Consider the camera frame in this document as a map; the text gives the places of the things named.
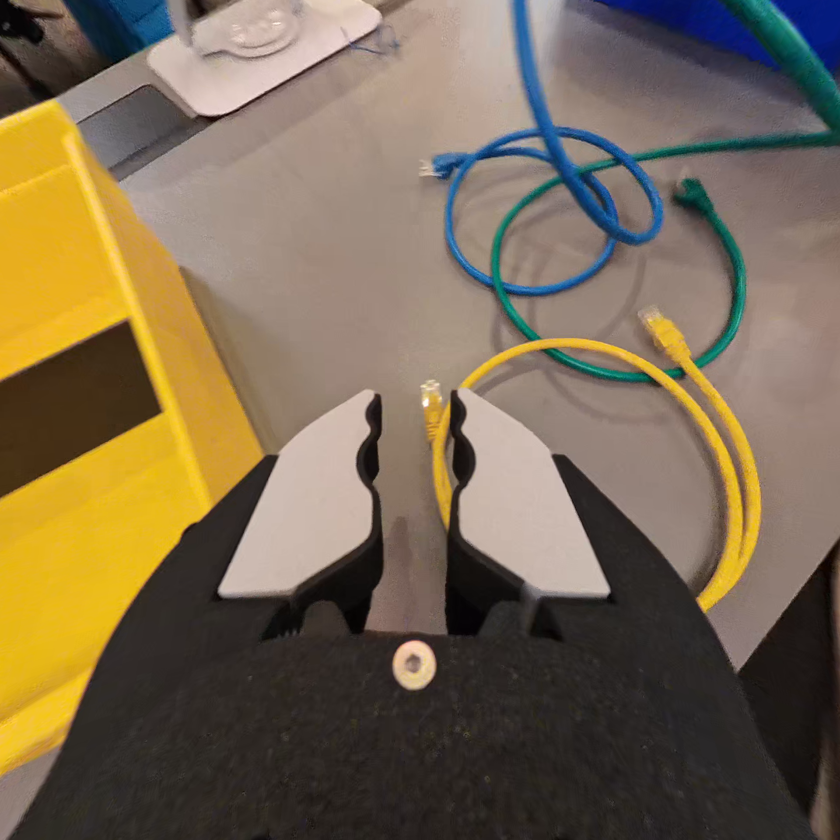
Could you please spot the white stand base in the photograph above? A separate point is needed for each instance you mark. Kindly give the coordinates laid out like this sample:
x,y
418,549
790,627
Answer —
x,y
262,79

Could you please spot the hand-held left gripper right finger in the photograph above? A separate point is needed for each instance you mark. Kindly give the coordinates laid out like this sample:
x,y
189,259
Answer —
x,y
525,518

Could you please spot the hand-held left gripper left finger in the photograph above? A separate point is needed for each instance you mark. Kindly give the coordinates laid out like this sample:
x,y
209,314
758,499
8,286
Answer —
x,y
308,512

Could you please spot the blue plastic bin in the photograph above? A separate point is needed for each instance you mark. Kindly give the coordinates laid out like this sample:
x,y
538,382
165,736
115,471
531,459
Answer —
x,y
111,26
689,19

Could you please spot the yellow plastic bin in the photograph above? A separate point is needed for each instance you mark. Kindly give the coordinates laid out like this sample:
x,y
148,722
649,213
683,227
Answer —
x,y
98,262

